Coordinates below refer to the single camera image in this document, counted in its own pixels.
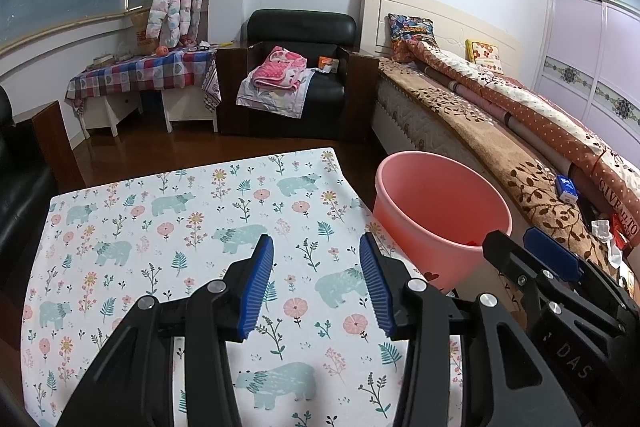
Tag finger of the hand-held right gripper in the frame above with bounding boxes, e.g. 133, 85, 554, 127
482, 231, 576, 308
522, 227, 632, 308

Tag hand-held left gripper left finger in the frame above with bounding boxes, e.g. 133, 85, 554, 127
57, 234, 276, 427

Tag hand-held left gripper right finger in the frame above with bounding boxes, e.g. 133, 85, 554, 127
359, 232, 583, 427

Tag pink plastic bucket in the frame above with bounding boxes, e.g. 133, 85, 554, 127
374, 151, 513, 294

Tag clear plastic bag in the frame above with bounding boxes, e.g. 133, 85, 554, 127
592, 219, 626, 268

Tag small blue box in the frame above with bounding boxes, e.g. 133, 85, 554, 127
555, 174, 580, 202

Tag floral bear print tablecloth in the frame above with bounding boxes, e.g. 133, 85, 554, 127
21, 147, 466, 427

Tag red floral quilt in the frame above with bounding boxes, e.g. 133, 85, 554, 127
392, 39, 640, 253

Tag bed with brown blanket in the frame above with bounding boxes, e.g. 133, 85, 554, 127
370, 57, 640, 303

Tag white printed cloth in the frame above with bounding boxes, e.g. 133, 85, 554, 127
236, 69, 316, 120

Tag yellow floral pillow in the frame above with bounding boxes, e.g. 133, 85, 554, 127
465, 38, 505, 75

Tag white floral hanging cloth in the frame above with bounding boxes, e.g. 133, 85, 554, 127
201, 57, 223, 108

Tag pink folded blanket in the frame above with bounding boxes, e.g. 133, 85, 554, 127
252, 46, 308, 92

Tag lilac wardrobe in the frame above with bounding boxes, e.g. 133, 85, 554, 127
532, 0, 640, 148

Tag white wooden desk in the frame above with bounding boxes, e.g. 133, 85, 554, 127
80, 87, 219, 138

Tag colourful printed pillow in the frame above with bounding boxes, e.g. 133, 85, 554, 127
386, 13, 435, 58

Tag plaid tablecloth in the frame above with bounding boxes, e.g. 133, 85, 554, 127
66, 47, 218, 100

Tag black armchair wooden arms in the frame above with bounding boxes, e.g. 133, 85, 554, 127
216, 9, 381, 142
0, 84, 86, 258

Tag white bed headboard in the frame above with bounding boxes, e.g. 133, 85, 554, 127
361, 0, 523, 68

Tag cardboard box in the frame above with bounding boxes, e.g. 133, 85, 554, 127
131, 9, 161, 56

